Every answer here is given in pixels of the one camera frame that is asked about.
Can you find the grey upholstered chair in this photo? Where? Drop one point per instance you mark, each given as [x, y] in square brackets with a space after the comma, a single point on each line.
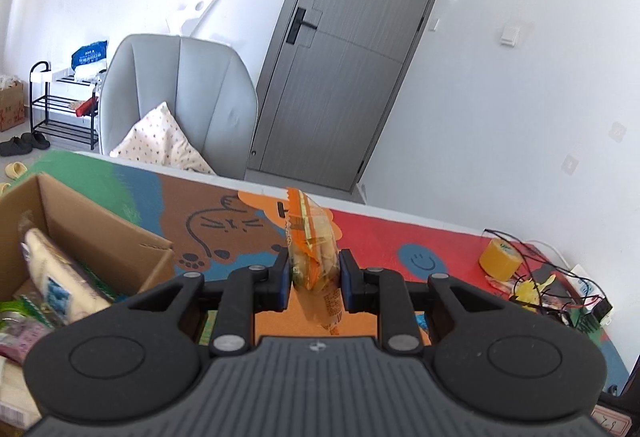
[200, 87]

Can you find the small printed cardboard box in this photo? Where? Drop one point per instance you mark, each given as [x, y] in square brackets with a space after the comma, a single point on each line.
[10, 107]

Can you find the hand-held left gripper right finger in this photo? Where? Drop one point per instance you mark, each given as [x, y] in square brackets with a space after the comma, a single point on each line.
[345, 281]

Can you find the green snack packet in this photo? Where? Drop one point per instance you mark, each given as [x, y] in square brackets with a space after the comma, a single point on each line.
[97, 284]

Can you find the clear wall hook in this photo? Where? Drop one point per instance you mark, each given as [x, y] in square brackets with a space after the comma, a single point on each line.
[618, 131]

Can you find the yellow slipper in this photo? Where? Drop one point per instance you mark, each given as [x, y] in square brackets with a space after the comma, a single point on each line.
[4, 188]
[15, 168]

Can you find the black shoe rack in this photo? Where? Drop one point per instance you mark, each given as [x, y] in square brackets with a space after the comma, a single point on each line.
[47, 102]

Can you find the green bun packet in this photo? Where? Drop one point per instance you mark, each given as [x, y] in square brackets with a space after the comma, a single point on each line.
[20, 309]

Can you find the purple snack packet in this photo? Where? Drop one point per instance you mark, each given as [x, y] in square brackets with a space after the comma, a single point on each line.
[20, 339]

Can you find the white dotted cushion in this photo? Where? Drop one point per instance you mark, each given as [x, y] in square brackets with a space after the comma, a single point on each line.
[160, 142]

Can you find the brown cardboard box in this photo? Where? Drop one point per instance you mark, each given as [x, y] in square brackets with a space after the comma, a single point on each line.
[100, 227]

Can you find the white power strip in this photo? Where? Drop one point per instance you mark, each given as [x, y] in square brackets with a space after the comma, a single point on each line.
[582, 274]

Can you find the cream bread packet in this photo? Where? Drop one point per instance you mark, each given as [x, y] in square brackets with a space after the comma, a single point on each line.
[50, 262]

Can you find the orange snack packet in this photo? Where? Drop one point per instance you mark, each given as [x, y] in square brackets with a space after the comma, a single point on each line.
[312, 247]

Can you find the narrow white wall switch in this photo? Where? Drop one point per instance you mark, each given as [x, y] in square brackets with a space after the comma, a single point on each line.
[434, 25]

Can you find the printed cartoon table mat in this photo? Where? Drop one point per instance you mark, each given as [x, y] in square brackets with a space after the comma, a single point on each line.
[225, 202]

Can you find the white paper card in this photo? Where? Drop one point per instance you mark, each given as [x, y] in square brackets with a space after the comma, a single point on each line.
[611, 419]

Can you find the black power adapter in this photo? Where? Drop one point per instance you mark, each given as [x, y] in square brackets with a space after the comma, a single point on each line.
[601, 309]

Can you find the yellow tape roll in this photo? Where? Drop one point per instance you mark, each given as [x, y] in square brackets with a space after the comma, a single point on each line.
[500, 259]

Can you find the yellow plastic bag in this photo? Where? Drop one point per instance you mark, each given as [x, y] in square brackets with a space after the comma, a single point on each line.
[530, 292]

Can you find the blue plastic bag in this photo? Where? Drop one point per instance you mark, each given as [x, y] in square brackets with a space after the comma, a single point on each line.
[90, 54]

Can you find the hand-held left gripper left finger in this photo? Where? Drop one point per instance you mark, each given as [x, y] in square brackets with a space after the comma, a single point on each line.
[285, 281]

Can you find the black slipper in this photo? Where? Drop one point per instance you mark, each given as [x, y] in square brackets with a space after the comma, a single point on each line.
[37, 141]
[12, 147]

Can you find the red item on rack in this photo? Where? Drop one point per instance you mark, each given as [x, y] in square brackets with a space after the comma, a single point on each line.
[85, 106]

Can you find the grey door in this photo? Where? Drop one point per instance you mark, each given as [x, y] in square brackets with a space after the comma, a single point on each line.
[360, 42]

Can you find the white board with holes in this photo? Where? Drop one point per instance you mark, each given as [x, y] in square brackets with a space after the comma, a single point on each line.
[200, 4]

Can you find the white wall switch plate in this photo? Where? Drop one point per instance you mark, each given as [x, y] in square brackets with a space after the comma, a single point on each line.
[510, 33]

